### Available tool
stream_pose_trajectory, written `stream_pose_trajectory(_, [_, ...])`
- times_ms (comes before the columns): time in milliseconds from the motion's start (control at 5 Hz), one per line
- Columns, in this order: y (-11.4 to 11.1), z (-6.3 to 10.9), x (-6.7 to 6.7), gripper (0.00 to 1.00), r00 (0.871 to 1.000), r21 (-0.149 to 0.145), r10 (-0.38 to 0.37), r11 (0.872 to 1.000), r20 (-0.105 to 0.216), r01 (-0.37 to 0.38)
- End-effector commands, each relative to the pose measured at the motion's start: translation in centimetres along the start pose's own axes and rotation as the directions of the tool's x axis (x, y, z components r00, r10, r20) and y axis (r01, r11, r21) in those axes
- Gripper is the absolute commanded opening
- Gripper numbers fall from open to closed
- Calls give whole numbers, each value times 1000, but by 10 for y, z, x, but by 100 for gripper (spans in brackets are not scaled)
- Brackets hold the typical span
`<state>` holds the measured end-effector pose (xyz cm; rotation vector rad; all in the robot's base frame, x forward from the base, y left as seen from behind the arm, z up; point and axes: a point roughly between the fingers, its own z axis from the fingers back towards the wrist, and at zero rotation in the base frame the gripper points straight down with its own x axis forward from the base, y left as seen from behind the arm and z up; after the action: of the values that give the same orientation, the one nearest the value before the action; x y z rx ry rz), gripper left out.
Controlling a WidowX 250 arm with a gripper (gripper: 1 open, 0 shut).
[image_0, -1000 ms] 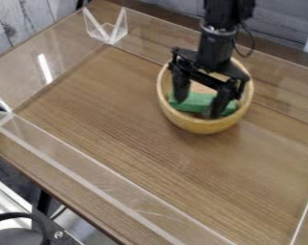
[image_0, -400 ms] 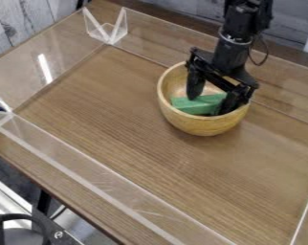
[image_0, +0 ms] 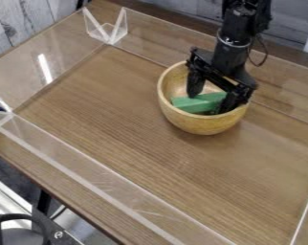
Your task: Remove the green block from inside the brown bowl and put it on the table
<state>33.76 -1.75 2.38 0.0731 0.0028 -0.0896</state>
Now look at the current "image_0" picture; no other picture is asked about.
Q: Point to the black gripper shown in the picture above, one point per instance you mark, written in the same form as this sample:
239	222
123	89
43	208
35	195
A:
222	67

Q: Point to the green rectangular block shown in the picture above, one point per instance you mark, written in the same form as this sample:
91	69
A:
203	103

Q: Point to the brown wooden bowl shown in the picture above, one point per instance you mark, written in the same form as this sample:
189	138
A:
171	87

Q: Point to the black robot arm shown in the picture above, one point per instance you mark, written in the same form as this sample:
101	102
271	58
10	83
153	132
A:
246	19

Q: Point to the black table leg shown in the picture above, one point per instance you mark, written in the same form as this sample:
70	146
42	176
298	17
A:
43	202

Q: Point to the clear acrylic corner bracket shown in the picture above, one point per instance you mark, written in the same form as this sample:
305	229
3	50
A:
107	33

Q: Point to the clear acrylic barrier wall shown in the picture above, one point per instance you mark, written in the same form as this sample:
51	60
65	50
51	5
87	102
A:
82	129

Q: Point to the black metal base plate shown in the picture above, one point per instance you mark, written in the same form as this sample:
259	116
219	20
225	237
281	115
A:
57	234

